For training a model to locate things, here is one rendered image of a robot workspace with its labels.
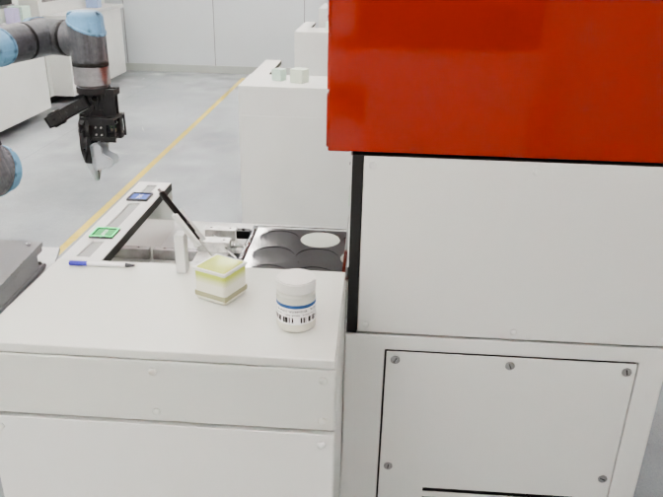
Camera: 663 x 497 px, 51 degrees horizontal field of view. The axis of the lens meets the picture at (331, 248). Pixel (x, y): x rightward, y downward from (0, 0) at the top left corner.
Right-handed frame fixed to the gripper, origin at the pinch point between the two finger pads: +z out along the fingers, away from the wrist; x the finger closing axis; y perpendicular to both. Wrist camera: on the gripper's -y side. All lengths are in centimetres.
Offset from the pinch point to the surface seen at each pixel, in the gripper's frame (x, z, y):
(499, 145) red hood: -15, -14, 87
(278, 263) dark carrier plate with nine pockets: 1.0, 20.6, 41.8
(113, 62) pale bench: 698, 85, -256
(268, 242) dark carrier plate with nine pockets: 14.0, 20.7, 37.5
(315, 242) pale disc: 15, 21, 49
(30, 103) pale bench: 477, 90, -256
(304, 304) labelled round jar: -41, 8, 52
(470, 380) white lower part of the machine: -16, 39, 87
